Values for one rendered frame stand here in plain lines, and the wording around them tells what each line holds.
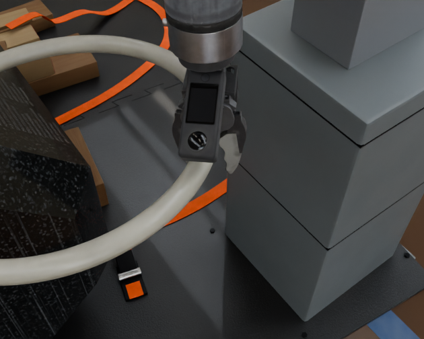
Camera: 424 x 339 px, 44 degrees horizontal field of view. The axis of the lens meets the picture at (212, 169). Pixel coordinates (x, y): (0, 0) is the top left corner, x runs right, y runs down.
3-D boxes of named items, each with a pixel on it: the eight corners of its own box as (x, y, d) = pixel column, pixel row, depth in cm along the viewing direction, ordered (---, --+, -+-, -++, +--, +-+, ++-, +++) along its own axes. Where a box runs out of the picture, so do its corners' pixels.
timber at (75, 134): (109, 204, 186) (103, 183, 177) (76, 216, 183) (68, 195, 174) (84, 148, 204) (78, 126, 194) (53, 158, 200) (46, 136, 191)
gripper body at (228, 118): (240, 97, 77) (239, 25, 68) (235, 138, 71) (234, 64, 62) (188, 96, 78) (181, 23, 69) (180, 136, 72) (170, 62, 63)
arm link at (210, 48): (239, 34, 58) (153, 33, 59) (239, 70, 62) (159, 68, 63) (245, -6, 64) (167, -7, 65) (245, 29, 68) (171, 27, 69)
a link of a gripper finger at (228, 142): (250, 148, 82) (238, 103, 75) (248, 177, 78) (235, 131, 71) (231, 151, 83) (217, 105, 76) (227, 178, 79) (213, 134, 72)
